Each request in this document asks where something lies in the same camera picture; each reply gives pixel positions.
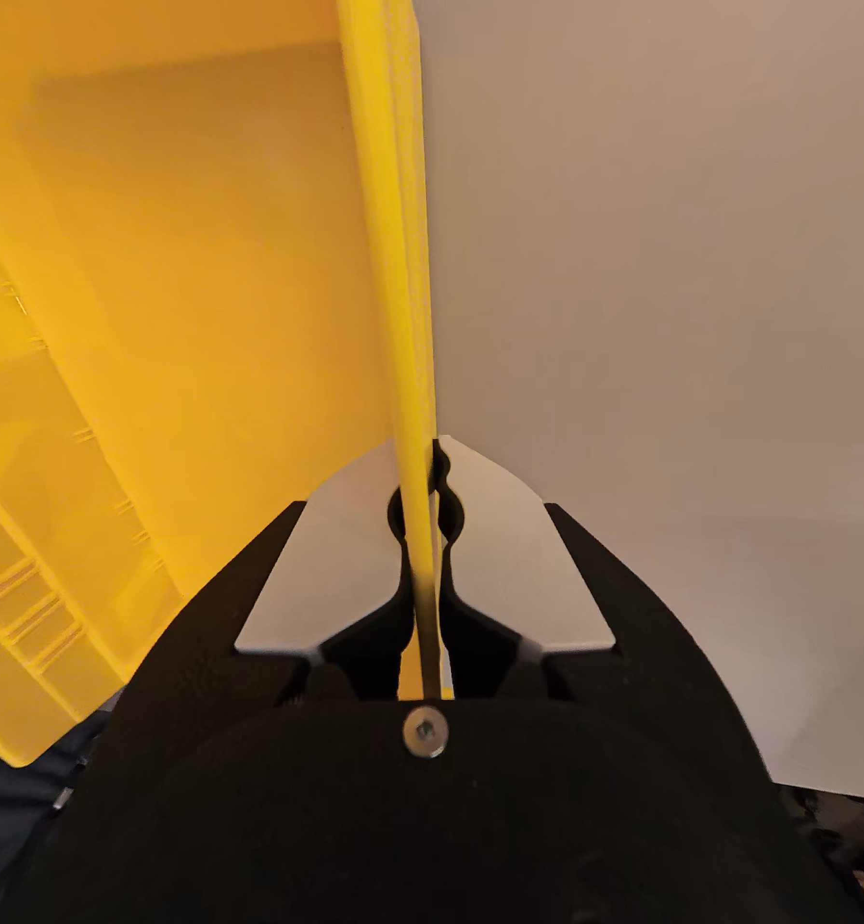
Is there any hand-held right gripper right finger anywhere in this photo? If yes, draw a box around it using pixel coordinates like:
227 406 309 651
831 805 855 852
432 435 617 701

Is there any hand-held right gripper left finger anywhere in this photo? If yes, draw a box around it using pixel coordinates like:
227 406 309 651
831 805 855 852
234 437 414 701

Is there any yellow plastic box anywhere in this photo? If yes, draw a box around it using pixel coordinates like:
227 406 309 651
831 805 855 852
0 0 454 770

